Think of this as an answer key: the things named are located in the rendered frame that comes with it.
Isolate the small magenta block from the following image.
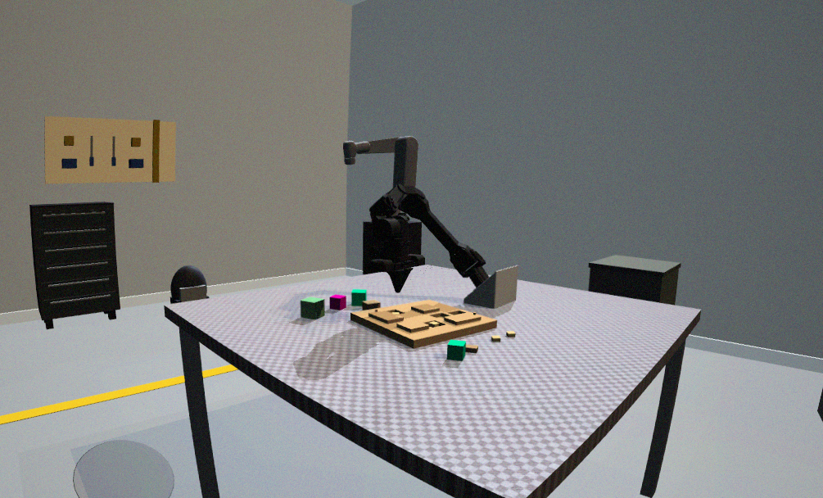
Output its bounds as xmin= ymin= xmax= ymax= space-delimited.
xmin=329 ymin=295 xmax=346 ymax=310

